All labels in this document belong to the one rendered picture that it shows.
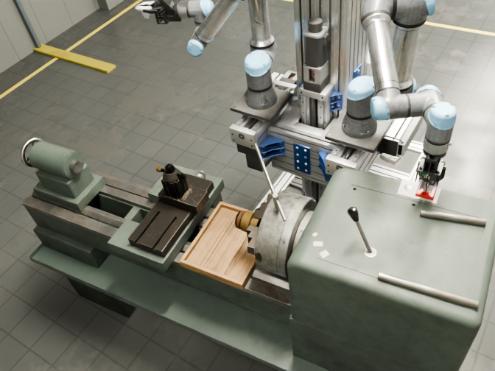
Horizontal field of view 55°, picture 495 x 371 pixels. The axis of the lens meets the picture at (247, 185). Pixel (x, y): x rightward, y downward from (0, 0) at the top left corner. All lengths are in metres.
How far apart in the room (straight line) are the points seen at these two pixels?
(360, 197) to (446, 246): 0.33
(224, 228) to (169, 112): 2.36
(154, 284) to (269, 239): 0.93
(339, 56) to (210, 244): 0.99
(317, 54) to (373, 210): 0.74
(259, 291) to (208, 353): 0.95
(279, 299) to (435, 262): 0.65
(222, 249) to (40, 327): 1.55
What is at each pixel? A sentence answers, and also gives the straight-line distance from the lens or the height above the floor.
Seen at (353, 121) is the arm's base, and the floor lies 1.23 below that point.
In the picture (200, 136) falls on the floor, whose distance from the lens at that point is 4.02.
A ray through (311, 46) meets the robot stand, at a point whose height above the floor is 1.48.
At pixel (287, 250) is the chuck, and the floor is 1.17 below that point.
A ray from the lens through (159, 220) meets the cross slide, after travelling 2.14.
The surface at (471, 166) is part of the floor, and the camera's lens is 3.76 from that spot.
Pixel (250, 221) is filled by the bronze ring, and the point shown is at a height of 1.11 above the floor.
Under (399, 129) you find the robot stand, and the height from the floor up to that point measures 1.07.
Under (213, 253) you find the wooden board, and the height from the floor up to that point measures 0.88.
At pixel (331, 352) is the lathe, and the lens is 2.00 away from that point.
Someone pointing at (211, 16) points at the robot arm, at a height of 1.60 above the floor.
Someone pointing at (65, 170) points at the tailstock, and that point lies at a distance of 2.37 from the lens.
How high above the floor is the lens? 2.54
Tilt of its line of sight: 46 degrees down
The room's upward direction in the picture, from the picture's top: 10 degrees counter-clockwise
